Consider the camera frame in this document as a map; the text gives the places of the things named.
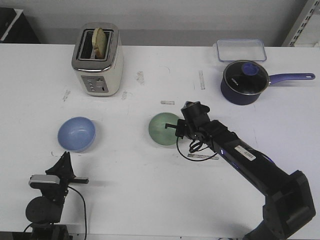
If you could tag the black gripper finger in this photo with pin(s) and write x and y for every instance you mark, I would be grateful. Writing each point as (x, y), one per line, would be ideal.
(59, 167)
(69, 168)

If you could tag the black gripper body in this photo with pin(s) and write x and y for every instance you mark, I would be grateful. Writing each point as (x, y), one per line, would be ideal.
(60, 191)
(184, 128)

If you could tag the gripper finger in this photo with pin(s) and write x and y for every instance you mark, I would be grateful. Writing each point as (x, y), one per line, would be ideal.
(168, 125)

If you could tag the green bowl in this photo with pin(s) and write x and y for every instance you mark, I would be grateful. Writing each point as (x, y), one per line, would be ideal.
(158, 132)

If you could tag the blue bowl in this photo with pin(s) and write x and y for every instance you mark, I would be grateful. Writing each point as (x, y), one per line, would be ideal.
(76, 134)

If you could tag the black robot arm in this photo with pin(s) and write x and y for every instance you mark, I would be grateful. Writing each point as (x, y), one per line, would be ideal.
(44, 212)
(289, 203)

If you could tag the dark blue saucepan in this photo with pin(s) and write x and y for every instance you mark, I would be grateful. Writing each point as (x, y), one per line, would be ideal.
(242, 100)

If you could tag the white silver toaster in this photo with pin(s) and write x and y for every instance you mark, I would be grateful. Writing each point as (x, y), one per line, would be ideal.
(99, 77)

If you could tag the glass pot lid blue knob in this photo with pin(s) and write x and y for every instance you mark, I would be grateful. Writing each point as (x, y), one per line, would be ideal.
(246, 77)

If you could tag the clear plastic food container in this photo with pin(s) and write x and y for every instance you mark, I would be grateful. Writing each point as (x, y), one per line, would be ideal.
(229, 50)

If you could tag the slice of toast bread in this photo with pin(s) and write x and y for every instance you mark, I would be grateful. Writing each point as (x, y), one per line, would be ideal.
(99, 43)

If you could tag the black box in corner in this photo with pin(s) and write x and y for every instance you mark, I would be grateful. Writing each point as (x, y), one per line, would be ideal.
(15, 28)

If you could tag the white slotted shelf upright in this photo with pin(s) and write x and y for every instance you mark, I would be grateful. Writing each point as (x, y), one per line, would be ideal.
(305, 31)

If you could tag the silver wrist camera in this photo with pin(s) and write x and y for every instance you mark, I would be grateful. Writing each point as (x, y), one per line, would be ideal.
(44, 179)

